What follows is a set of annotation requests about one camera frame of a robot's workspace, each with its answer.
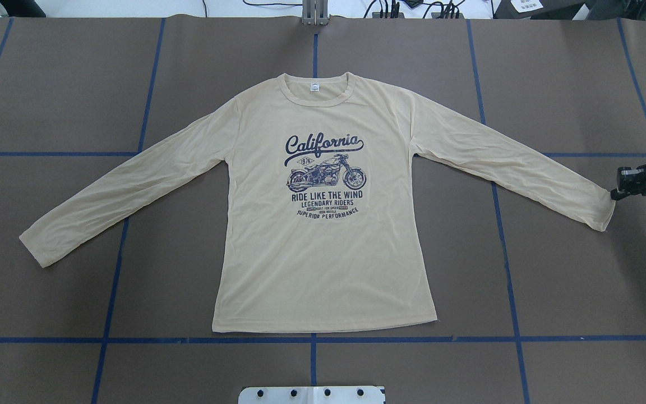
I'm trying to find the beige long-sleeve printed shirt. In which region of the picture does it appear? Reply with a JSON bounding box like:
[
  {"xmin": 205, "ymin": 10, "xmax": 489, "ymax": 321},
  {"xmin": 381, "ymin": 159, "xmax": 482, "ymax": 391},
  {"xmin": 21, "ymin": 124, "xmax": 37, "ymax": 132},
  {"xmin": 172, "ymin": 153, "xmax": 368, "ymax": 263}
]
[{"xmin": 20, "ymin": 72, "xmax": 615, "ymax": 333}]

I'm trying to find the brown table mat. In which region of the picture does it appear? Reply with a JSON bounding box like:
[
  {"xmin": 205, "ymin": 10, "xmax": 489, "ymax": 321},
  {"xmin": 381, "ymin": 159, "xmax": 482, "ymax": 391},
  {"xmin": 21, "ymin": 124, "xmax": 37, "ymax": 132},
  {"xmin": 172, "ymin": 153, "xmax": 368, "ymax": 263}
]
[{"xmin": 0, "ymin": 16, "xmax": 646, "ymax": 404}]

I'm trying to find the aluminium frame post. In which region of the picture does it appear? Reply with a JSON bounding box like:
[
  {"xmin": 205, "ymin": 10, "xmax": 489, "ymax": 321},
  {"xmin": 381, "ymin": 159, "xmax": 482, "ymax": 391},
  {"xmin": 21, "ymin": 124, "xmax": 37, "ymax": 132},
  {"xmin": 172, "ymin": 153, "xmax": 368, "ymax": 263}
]
[{"xmin": 302, "ymin": 0, "xmax": 330, "ymax": 26}]

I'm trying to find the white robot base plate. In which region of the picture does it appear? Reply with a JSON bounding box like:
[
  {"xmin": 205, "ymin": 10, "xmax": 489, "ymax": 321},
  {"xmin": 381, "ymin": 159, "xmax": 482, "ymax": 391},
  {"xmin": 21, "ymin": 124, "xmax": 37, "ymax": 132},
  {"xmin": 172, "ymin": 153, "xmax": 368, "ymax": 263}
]
[{"xmin": 238, "ymin": 385, "xmax": 386, "ymax": 403}]

